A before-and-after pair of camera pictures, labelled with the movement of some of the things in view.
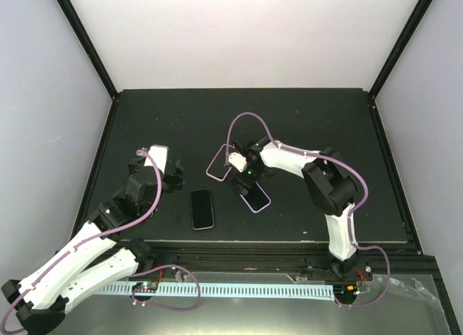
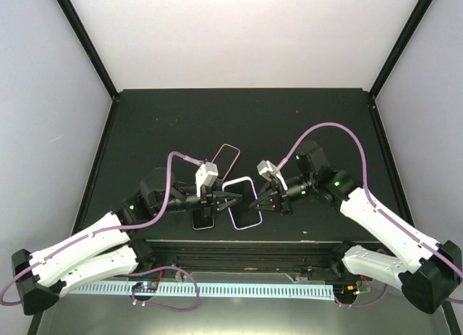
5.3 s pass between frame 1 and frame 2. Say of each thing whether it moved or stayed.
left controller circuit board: stayed
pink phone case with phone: stayed
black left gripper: moved
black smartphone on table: stayed
